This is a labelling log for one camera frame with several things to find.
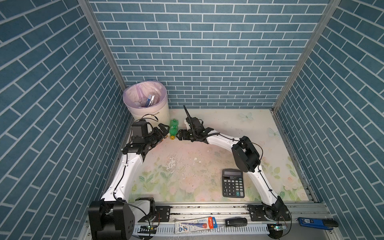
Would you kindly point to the aluminium rail frame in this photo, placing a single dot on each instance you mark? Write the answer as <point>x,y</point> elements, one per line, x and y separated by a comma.
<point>224,211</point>

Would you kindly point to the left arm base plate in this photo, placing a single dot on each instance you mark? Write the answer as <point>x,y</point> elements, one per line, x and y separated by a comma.
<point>160,214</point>

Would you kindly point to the black car key fob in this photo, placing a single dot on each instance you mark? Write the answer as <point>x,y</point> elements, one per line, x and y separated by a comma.
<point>236,222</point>

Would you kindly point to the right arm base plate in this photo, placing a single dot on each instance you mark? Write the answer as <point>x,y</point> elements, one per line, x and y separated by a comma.
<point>276,213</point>

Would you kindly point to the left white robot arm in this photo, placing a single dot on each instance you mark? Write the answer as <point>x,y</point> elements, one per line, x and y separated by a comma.
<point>113,217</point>

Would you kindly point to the red white toothpaste box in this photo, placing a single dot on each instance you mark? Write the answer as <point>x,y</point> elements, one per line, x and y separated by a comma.
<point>195,225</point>

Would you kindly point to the blue black utility tool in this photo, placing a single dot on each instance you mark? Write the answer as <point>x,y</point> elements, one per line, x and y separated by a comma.
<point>322,224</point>

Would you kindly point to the pink bin liner bag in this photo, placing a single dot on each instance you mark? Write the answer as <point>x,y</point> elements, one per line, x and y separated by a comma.
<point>145,95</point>

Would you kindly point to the white plastic trash bin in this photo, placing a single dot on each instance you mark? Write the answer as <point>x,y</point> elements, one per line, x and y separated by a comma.
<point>153,114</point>

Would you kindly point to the left small circuit board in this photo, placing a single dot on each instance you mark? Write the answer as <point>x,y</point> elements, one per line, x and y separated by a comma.
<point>147,230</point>

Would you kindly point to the black desk calculator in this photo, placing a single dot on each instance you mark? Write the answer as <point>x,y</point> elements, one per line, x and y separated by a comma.
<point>233,184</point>

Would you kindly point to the green plastic bottle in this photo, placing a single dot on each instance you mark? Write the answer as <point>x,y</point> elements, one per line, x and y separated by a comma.
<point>174,127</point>

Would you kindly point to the clear bottle blue cap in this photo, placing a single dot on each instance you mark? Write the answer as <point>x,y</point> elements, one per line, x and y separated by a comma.
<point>150,100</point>

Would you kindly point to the small circuit board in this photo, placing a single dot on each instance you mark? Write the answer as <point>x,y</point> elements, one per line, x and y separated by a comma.
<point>147,230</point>
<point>276,228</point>

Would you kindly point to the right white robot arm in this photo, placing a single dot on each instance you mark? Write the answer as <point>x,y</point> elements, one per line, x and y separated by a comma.
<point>247,160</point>

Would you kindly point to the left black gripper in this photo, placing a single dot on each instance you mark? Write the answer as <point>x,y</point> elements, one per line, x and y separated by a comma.
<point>160,135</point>

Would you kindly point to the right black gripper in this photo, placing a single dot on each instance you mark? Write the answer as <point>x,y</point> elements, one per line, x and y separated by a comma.
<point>184,137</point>

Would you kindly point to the right small circuit board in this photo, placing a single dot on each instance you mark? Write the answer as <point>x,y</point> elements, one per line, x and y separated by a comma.
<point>276,228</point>

